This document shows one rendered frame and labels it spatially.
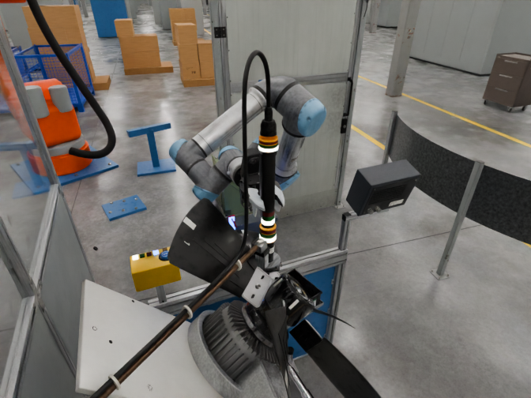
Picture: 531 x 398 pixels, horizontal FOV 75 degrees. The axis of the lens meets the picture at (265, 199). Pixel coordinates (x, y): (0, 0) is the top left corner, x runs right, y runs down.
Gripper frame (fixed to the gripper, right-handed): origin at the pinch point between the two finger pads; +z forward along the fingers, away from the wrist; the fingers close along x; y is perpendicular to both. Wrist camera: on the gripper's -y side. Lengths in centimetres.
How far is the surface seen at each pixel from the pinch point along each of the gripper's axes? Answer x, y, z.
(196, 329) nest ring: 22.0, 30.9, 3.6
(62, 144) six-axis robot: 103, 106, -365
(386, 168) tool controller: -70, 21, -39
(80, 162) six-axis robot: 90, 130, -363
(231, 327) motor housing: 14.0, 28.9, 7.8
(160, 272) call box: 28, 42, -34
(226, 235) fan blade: 10.5, 9.8, -4.2
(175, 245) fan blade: 23.7, 4.8, 1.7
